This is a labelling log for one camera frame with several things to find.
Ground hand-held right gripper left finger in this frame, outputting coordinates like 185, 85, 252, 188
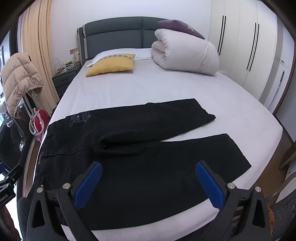
26, 161, 103, 241

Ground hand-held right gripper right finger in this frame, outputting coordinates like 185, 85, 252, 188
195, 161, 271, 241

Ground black pants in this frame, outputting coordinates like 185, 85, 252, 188
26, 98, 252, 231

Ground person's leg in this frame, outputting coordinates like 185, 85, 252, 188
17, 197, 31, 239

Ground orange brown cloth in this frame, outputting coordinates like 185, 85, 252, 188
267, 206, 275, 230

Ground mesh office chair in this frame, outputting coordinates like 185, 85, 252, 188
270, 173, 296, 241

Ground beige puffer jacket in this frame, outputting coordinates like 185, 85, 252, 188
0, 52, 43, 118

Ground dark grey nightstand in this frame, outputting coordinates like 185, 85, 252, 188
52, 67, 82, 99

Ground bed with white sheet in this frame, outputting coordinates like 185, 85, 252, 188
17, 16, 284, 241

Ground white door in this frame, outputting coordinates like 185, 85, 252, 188
264, 23, 296, 116

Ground yellow pillow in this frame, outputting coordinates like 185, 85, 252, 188
85, 54, 136, 77

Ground rolled white duvet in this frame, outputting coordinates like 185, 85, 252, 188
151, 29, 220, 76

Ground white pillow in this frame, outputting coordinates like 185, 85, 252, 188
87, 48, 154, 68

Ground beige curtain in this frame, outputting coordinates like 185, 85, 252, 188
22, 0, 60, 109

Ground white wardrobe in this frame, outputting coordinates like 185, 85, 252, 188
208, 0, 278, 102

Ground purple pillow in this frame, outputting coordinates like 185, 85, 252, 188
157, 19, 205, 40

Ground red bag with rope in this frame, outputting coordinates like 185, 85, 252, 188
29, 108, 49, 142

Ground white wire basket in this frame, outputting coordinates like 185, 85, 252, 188
55, 58, 77, 73

